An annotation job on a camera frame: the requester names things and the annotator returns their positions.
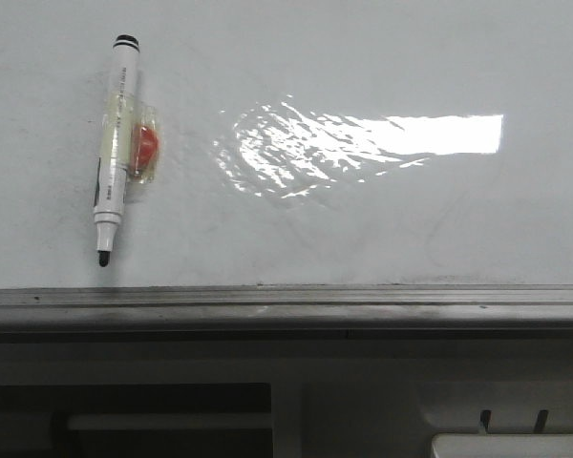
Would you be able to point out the red magnet taped to marker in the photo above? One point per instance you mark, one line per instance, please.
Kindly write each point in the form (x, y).
(146, 145)

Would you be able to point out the white whiteboard marker black tip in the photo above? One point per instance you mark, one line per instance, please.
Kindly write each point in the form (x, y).
(116, 144)

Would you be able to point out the white whiteboard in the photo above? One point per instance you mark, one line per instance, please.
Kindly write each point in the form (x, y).
(326, 142)

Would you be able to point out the grey aluminium whiteboard tray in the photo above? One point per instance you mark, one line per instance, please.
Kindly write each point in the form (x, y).
(39, 314)

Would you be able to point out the white box lower right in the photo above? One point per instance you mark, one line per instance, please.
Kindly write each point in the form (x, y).
(502, 445)

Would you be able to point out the black hook left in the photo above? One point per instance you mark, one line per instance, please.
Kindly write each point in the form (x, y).
(484, 421)

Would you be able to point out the black hook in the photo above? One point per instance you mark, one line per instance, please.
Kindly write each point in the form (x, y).
(541, 421)
(484, 421)

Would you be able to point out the black hook right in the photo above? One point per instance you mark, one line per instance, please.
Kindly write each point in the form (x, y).
(541, 421)

